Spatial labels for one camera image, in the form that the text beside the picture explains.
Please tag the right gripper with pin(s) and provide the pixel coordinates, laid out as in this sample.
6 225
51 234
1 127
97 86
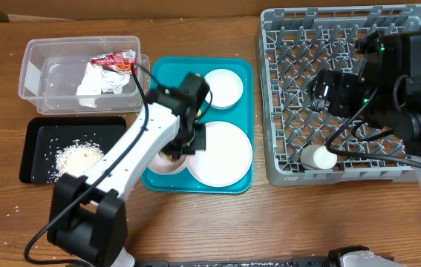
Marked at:
341 84

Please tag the large white plate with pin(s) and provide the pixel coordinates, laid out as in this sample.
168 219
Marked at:
227 157

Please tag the clear plastic bin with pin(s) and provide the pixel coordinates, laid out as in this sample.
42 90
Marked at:
53 69

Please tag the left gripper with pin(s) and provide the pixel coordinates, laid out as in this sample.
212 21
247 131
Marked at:
200 144

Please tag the black waste tray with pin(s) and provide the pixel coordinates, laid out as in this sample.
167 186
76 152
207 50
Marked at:
46 134

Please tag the brown food scrap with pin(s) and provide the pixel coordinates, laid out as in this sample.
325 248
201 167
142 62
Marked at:
170 157

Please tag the teal serving tray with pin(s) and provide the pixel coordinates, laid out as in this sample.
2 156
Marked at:
170 70

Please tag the pile of white rice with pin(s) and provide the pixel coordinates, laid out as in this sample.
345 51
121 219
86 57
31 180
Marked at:
74 159

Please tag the grey dishwasher rack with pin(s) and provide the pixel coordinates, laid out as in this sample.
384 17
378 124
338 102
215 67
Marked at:
294 45

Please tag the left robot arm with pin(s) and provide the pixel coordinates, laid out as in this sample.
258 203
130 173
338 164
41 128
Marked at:
87 214

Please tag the crumpled white paper napkin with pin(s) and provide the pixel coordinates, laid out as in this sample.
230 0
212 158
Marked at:
97 80

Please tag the yellow plastic spoon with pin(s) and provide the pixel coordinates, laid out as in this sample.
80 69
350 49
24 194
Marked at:
199 110

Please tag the red snack wrapper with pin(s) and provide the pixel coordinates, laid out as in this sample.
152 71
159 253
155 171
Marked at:
124 61

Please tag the white rice bowl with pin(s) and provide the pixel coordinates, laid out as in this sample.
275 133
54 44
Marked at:
226 88

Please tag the small pink bowl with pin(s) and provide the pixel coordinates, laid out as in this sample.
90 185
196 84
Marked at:
163 164

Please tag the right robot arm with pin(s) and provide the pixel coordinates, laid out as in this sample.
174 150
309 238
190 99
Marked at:
385 94

